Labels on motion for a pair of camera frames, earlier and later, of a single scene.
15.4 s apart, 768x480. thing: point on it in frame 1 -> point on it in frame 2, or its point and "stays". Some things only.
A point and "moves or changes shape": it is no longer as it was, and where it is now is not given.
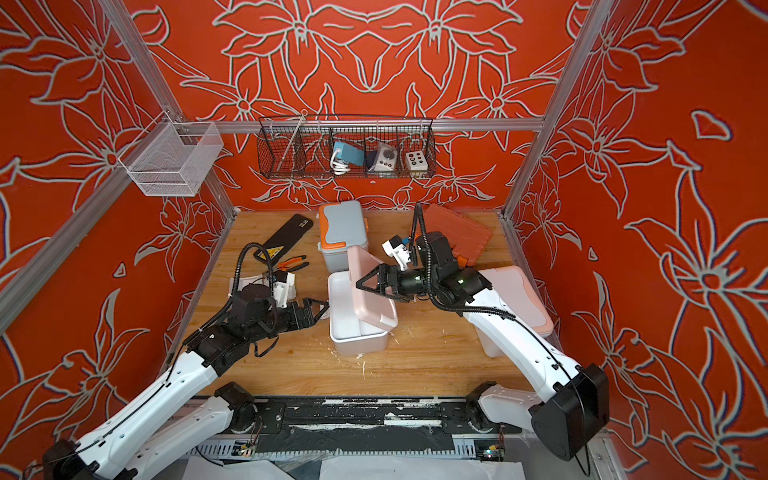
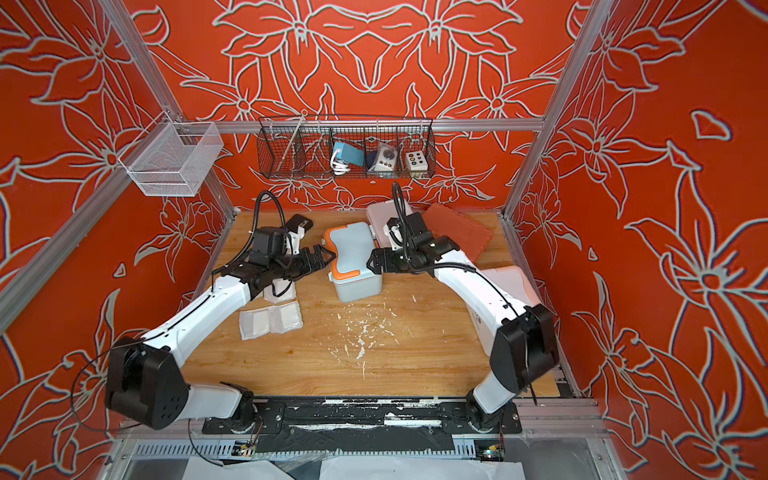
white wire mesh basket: [173, 160] stays
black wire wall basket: [348, 147] stays
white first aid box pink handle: [510, 284] stays
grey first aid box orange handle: [342, 225] moves or changes shape
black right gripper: [387, 272] -> [378, 261]
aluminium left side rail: [54, 252] stays
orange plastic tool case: [467, 237] stays
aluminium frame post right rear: [589, 28] stays
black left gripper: [307, 311] -> [316, 263]
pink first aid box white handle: [360, 318] -> [378, 215]
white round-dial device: [385, 160] stays
